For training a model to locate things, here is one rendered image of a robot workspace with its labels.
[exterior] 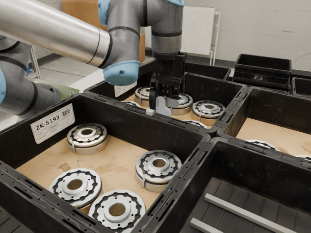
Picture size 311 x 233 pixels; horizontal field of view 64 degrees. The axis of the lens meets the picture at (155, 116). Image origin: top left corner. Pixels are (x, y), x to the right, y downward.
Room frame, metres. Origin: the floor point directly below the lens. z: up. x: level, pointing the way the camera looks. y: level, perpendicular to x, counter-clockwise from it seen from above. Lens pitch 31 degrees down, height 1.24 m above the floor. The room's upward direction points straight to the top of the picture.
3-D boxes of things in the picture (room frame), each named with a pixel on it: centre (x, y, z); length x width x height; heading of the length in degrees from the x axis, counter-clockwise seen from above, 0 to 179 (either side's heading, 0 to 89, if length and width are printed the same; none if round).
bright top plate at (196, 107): (0.67, -0.17, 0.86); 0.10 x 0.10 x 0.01
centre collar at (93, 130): (0.53, 0.18, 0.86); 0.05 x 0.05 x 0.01
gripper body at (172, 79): (0.62, -0.03, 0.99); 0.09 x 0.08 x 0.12; 66
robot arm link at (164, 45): (0.63, -0.03, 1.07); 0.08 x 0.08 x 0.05
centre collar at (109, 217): (0.29, 0.07, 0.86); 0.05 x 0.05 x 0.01
